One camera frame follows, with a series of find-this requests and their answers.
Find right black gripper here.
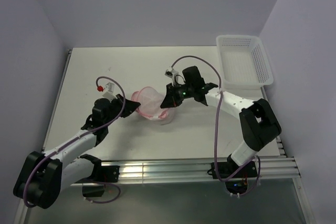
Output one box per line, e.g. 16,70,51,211
161,81,194,108

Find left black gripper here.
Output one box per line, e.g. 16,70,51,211
104,94,140,126

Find white mesh laundry bag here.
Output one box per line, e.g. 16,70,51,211
131,87,175,125

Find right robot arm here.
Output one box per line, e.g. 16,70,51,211
160,66,282,177

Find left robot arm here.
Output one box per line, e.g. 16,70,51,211
13,94,141,209

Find white plastic basket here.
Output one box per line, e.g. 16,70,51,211
216,35,274,89

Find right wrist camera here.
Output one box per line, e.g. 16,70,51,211
165,68,179,86

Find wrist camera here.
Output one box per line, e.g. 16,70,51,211
97,82,115,101
165,68,179,86

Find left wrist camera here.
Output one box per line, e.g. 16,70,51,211
97,82,115,101

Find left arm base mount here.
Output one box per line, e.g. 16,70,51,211
79,165,120,198

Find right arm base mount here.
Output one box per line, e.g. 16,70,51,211
217,161,261,198

